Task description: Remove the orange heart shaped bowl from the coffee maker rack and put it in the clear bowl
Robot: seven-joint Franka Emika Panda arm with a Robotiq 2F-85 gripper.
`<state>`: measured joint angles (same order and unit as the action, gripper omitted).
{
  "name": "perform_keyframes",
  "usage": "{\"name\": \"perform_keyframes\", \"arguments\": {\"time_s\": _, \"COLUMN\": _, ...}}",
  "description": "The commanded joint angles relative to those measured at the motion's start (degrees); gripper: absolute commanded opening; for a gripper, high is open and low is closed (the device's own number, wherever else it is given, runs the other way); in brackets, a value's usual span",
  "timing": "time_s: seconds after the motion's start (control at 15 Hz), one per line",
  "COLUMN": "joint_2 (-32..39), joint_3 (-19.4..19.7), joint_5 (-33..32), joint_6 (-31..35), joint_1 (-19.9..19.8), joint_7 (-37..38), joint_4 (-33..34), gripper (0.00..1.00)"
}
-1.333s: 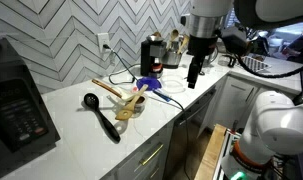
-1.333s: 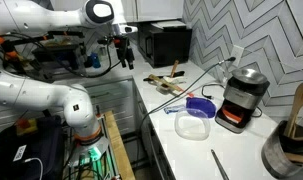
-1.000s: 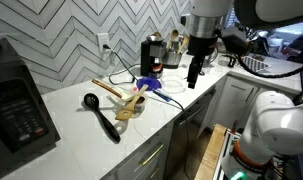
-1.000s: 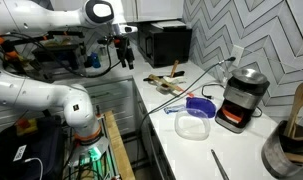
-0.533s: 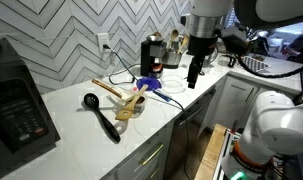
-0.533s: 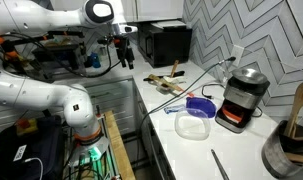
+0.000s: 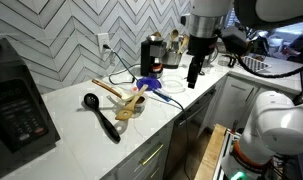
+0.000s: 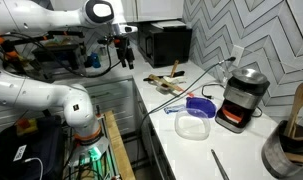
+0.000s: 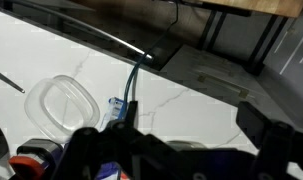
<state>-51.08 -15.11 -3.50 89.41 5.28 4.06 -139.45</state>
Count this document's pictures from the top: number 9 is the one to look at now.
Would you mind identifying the wooden top table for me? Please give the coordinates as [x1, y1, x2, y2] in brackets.
[194, 0, 303, 73]

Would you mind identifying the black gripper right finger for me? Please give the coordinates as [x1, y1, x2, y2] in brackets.
[235, 101, 303, 180]

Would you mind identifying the orange heart shaped bowl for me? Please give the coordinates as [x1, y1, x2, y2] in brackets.
[8, 155, 46, 180]

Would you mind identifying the blue cable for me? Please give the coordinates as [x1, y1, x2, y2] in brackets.
[123, 52, 149, 118]

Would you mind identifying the metal spoon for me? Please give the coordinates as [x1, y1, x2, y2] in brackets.
[0, 65, 26, 95]

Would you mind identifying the clear plastic container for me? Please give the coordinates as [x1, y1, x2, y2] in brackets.
[23, 74, 101, 143]

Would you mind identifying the blue purple utensil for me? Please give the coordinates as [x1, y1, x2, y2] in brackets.
[104, 96, 129, 126]

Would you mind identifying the metal bar door handle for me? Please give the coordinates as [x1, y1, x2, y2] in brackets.
[10, 0, 154, 62]

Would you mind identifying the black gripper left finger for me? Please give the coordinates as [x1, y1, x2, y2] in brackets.
[50, 126, 103, 180]

